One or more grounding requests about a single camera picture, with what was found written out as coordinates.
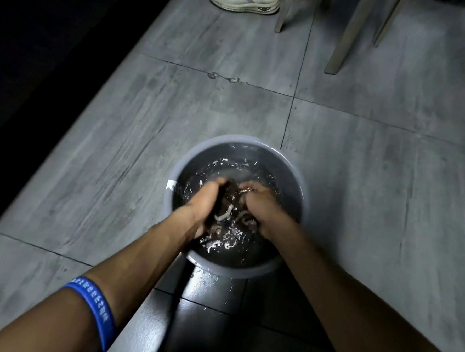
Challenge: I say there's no person's left hand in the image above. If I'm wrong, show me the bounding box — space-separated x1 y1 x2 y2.
177 175 229 241

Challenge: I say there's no person's right hand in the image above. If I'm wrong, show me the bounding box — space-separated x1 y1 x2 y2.
235 181 300 242

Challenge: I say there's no dark wet cloth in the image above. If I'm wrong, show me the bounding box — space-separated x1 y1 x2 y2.
200 179 265 251

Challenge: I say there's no person's right forearm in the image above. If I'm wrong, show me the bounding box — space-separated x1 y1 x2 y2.
254 222 465 352

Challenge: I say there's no person's left forearm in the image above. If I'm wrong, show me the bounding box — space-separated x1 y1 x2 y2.
0 200 200 352

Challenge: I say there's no grey plastic wash basin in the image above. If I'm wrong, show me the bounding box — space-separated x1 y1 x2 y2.
160 130 313 283

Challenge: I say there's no blue silicone wristband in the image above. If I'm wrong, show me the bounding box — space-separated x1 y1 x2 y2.
58 275 121 352

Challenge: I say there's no grey chair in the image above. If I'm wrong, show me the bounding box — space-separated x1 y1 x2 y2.
272 0 405 79

